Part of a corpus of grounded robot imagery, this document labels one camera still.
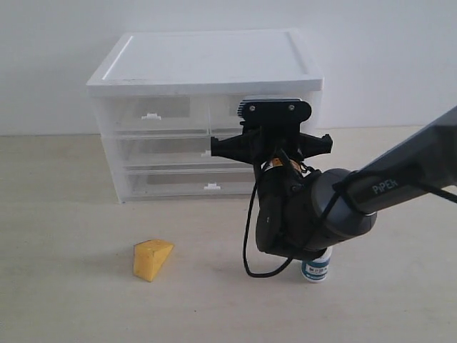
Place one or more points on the white plastic drawer cabinet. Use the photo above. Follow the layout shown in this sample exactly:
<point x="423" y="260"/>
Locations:
<point x="253" y="62"/>

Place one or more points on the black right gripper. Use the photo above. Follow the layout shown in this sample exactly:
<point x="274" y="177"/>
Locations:
<point x="253" y="145"/>

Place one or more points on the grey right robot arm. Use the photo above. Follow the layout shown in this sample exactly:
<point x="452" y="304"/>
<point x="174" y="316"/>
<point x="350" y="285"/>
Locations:
<point x="304" y="210"/>

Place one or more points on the clear bottom wide drawer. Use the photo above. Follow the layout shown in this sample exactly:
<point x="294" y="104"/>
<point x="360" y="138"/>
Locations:
<point x="190" y="182"/>

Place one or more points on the yellow cheese wedge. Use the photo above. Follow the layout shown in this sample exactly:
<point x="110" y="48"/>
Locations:
<point x="149" y="257"/>

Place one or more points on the white bottle teal label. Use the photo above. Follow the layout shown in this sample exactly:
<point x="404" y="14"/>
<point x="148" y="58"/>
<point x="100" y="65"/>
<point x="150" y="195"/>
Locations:
<point x="316" y="270"/>

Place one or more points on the clear middle wide drawer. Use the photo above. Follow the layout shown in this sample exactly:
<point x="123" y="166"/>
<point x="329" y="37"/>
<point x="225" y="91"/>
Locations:
<point x="140" y="152"/>

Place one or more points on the clear wide drawer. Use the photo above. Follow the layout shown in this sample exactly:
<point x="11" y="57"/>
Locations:
<point x="190" y="182"/>
<point x="140" y="152"/>

